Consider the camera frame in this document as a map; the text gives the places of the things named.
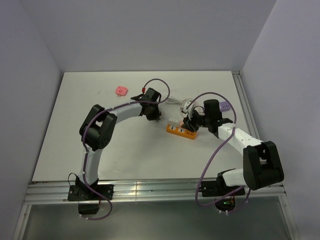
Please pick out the purple power strip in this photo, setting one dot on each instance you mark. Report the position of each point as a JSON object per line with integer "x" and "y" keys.
{"x": 224, "y": 106}

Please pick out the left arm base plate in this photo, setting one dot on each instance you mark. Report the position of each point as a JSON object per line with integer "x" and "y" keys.
{"x": 82, "y": 193}

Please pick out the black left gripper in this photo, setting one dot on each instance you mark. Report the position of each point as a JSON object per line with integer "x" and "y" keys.
{"x": 155, "y": 116}

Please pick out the aluminium mounting rail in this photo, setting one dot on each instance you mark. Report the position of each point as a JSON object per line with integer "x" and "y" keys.
{"x": 148, "y": 190}

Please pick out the white plug adapter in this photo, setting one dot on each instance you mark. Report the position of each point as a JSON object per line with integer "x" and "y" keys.
{"x": 173, "y": 122}

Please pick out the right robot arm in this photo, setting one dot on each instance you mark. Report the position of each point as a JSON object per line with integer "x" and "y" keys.
{"x": 261, "y": 165}

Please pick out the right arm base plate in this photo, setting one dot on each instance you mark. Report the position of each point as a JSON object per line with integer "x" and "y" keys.
{"x": 214, "y": 188}

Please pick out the orange power strip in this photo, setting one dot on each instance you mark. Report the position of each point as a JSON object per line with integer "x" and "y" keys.
{"x": 181, "y": 132}

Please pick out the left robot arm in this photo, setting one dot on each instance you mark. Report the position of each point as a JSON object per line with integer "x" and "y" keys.
{"x": 98, "y": 127}

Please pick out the pink plug adapter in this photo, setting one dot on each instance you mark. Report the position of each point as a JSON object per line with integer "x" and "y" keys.
{"x": 121, "y": 91}

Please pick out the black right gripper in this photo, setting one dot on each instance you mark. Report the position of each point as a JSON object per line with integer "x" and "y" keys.
{"x": 189, "y": 124}

